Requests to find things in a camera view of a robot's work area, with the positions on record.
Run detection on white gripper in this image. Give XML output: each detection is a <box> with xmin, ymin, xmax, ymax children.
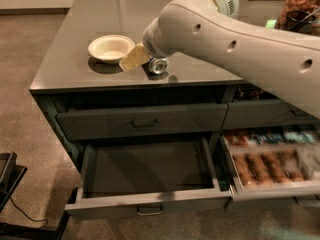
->
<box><xmin>119</xmin><ymin>18</ymin><xmax>174</xmax><ymax>72</ymax></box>

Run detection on blue pepsi can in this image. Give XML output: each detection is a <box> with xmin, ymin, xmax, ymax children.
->
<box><xmin>148</xmin><ymin>58</ymin><xmax>169</xmax><ymax>75</ymax></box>

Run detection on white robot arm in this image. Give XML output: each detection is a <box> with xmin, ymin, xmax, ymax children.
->
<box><xmin>120</xmin><ymin>0</ymin><xmax>320</xmax><ymax>118</ymax></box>

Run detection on grey top left drawer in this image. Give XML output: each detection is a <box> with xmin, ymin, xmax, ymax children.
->
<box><xmin>56</xmin><ymin>103</ymin><xmax>227</xmax><ymax>141</ymax></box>

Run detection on grey top right drawer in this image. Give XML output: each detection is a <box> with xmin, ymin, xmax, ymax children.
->
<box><xmin>222</xmin><ymin>99</ymin><xmax>319</xmax><ymax>129</ymax></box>

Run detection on open grey middle drawer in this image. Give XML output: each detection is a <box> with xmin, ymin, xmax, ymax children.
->
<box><xmin>65</xmin><ymin>138</ymin><xmax>230</xmax><ymax>219</ymax></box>

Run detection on right middle snack drawer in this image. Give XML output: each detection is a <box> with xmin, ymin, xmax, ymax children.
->
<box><xmin>222</xmin><ymin>125</ymin><xmax>320</xmax><ymax>147</ymax></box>

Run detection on snack drawer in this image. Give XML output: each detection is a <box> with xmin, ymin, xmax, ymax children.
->
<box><xmin>224</xmin><ymin>144</ymin><xmax>320</xmax><ymax>202</ymax></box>
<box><xmin>222</xmin><ymin>125</ymin><xmax>320</xmax><ymax>147</ymax></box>

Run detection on right bottom snack drawer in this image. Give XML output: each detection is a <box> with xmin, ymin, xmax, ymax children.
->
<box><xmin>224</xmin><ymin>144</ymin><xmax>320</xmax><ymax>202</ymax></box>

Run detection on white paper bowl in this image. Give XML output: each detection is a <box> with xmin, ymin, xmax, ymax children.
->
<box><xmin>88</xmin><ymin>35</ymin><xmax>135</xmax><ymax>65</ymax></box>

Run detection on grey counter cabinet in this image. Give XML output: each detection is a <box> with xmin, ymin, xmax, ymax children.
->
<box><xmin>29</xmin><ymin>0</ymin><xmax>320</xmax><ymax>172</ymax></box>

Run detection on snack bags in shelf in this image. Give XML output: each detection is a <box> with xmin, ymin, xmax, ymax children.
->
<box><xmin>235</xmin><ymin>84</ymin><xmax>267</xmax><ymax>100</ymax></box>

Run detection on black cup with utensil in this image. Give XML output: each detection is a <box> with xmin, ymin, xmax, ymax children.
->
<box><xmin>286</xmin><ymin>10</ymin><xmax>317</xmax><ymax>34</ymax></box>

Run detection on glass jar of nuts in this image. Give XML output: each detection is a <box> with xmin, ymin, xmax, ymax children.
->
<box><xmin>275</xmin><ymin>0</ymin><xmax>320</xmax><ymax>36</ymax></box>

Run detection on black cart frame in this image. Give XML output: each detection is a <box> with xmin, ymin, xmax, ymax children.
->
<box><xmin>0</xmin><ymin>162</ymin><xmax>77</xmax><ymax>240</ymax></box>

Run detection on black cable on floor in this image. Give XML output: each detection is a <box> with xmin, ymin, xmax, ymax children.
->
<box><xmin>0</xmin><ymin>188</ymin><xmax>49</xmax><ymax>228</ymax></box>

